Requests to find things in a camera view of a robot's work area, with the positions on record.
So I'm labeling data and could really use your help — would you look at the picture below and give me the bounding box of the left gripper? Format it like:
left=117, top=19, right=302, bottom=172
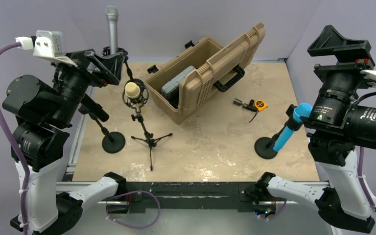
left=52, top=48, right=124, bottom=125

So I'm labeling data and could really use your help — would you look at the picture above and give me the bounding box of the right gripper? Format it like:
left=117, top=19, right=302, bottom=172
left=303, top=23, right=376, bottom=126

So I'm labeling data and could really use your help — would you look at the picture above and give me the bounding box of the cream microphone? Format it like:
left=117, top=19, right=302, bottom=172
left=124, top=82, right=141, bottom=99

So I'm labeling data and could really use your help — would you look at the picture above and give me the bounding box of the black tripod shock mount stand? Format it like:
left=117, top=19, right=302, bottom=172
left=122, top=79, right=173, bottom=171

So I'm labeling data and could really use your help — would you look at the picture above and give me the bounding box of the black round base stand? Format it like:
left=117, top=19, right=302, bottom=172
left=78, top=104, right=125, bottom=154

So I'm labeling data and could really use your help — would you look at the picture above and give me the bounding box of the black microphone silver grille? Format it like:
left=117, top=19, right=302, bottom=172
left=78, top=94, right=110, bottom=122

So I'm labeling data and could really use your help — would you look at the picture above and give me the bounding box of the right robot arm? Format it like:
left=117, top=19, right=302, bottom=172
left=244, top=25, right=376, bottom=234

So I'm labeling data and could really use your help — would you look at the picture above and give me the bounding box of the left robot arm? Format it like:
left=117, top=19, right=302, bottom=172
left=2, top=48, right=127, bottom=235

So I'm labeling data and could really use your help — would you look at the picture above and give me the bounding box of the blue microphone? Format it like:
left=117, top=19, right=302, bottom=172
left=273, top=103, right=312, bottom=152

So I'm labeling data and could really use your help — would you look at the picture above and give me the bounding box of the right round base stand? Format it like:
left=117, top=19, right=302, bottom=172
left=254, top=104, right=297, bottom=160

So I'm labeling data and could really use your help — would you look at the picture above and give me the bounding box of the grey foam insert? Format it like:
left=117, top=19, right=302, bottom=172
left=161, top=66, right=195, bottom=100

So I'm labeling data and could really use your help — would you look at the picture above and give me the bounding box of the orange tape measure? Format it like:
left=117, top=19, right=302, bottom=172
left=254, top=100, right=268, bottom=112

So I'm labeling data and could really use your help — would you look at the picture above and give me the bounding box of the black silver adapter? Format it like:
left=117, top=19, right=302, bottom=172
left=233, top=98, right=258, bottom=112

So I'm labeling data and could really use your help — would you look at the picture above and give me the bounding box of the tan hard case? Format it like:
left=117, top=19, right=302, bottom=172
left=145, top=23, right=266, bottom=124

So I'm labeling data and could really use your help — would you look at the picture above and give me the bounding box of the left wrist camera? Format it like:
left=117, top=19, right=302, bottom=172
left=33, top=30, right=78, bottom=67

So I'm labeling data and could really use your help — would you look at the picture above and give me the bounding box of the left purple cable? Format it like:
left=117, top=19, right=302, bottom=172
left=0, top=41, right=30, bottom=235

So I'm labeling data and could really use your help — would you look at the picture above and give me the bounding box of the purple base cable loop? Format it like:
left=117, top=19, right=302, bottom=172
left=105, top=190, right=162, bottom=230

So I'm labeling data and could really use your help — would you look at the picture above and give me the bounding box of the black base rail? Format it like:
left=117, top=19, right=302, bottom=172
left=106, top=182, right=285, bottom=213

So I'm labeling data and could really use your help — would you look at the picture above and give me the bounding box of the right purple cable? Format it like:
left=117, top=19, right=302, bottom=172
left=356, top=99, right=376, bottom=216

